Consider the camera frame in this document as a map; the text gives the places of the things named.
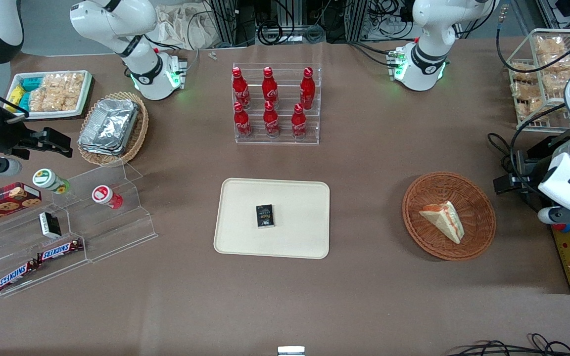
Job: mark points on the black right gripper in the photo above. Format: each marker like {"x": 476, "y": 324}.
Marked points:
{"x": 7, "y": 139}

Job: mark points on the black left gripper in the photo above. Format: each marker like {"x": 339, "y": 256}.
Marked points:
{"x": 526, "y": 174}

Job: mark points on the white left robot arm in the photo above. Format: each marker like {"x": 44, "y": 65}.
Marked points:
{"x": 431, "y": 29}

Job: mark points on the white rectangular snack tray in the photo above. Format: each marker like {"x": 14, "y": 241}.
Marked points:
{"x": 47, "y": 115}

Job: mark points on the round brown wicker basket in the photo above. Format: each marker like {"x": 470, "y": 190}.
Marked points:
{"x": 478, "y": 207}

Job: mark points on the triangular wrapped sandwich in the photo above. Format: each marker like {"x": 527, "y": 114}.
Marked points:
{"x": 444, "y": 220}

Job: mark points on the oval light wicker basket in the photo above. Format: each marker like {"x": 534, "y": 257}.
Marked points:
{"x": 139, "y": 133}

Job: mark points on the beige plastic tray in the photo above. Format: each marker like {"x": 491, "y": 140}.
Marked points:
{"x": 295, "y": 222}

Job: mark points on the green sunflower yoghurt bottle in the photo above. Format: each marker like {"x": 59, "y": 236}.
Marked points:
{"x": 47, "y": 179}

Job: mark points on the clear rice cracker bag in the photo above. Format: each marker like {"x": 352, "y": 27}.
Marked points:
{"x": 53, "y": 91}
{"x": 37, "y": 101}
{"x": 73, "y": 91}

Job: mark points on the teal snack packet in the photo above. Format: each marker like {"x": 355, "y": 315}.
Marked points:
{"x": 25, "y": 102}
{"x": 31, "y": 83}

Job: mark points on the stack of foil trays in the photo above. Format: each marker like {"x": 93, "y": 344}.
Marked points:
{"x": 109, "y": 126}

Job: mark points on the yellow snack packet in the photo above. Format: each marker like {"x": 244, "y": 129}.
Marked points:
{"x": 15, "y": 96}

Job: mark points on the red strawberry yoghurt bottle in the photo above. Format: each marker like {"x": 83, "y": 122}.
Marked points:
{"x": 103, "y": 195}

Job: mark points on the red tartan cookie box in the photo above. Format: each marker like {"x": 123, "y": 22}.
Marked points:
{"x": 3, "y": 202}

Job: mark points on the small black carton box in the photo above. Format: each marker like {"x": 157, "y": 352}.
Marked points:
{"x": 265, "y": 216}
{"x": 50, "y": 225}

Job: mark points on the clear cracker snack bag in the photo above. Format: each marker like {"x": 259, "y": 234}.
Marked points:
{"x": 559, "y": 64}
{"x": 525, "y": 91}
{"x": 549, "y": 45}
{"x": 554, "y": 84}

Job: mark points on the brown Snickers bar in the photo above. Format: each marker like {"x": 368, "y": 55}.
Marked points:
{"x": 60, "y": 250}
{"x": 15, "y": 276}

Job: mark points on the clear acrylic stepped shelf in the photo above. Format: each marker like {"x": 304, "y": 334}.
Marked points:
{"x": 117, "y": 237}

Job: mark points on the beige cloth bag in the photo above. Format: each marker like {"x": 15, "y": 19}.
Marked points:
{"x": 181, "y": 24}

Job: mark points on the red cola bottle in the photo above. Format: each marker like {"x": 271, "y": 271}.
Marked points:
{"x": 242, "y": 122}
{"x": 299, "y": 123}
{"x": 239, "y": 89}
{"x": 271, "y": 121}
{"x": 308, "y": 89}
{"x": 269, "y": 88}

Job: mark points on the clear acrylic bottle rack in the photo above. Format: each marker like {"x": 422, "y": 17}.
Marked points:
{"x": 285, "y": 141}

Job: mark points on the white grey edge device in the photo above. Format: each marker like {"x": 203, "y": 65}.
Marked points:
{"x": 291, "y": 351}

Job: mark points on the aluminium profile frame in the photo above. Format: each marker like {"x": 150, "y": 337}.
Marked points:
{"x": 356, "y": 20}
{"x": 228, "y": 20}

